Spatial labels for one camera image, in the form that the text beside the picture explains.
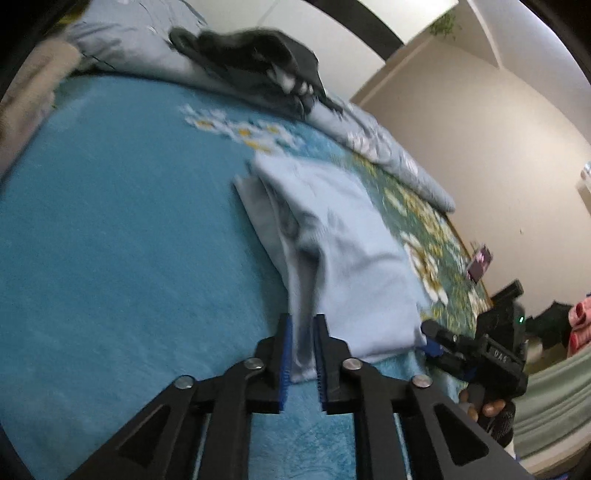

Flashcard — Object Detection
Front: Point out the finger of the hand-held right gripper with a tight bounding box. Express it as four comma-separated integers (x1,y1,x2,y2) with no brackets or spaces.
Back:
421,320,485,354
426,340,478,381

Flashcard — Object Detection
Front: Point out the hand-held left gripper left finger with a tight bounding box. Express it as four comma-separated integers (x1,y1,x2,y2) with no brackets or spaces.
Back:
69,313,294,480

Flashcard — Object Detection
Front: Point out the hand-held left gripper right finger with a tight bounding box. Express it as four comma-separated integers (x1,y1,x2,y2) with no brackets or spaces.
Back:
313,314,532,480

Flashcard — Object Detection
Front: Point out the light blue printed t-shirt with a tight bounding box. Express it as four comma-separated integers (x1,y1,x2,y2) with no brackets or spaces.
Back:
233,154,430,384

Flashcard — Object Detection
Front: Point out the person's right forearm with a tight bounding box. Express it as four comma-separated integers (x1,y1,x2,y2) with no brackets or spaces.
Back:
510,351,591,462

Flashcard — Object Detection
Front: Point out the pile of dark clothes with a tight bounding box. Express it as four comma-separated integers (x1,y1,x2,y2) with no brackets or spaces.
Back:
168,27,345,121

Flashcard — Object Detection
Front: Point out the person's right hand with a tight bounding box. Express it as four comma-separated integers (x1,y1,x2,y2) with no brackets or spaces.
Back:
457,390,516,448

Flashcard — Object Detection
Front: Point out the dark cloth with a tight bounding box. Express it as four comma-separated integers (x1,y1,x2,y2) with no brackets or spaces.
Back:
526,300,574,352

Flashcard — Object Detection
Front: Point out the small pink picture card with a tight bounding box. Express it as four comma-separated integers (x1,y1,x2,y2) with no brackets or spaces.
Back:
467,244,493,283

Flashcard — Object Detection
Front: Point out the blue floral bed blanket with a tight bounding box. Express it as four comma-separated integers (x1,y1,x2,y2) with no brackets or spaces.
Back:
0,74,495,480

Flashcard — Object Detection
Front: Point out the white black-striped garment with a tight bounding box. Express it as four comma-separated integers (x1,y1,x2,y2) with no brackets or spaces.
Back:
272,65,319,106

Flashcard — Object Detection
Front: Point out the green hanging plant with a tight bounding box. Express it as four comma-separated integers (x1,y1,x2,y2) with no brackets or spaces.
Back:
427,11,462,43

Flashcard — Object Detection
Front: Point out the white wardrobe with black band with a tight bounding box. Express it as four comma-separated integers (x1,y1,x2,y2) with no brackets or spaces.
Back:
194,0,462,102

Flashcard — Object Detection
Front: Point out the grey floral duvet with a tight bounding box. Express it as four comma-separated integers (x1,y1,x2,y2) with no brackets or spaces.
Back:
69,0,458,213

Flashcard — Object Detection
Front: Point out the beige cloth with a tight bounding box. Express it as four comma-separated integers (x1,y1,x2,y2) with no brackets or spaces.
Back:
0,37,86,176

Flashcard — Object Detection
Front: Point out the wooden bed frame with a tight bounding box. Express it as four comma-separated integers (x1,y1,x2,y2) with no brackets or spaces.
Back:
448,219,492,303

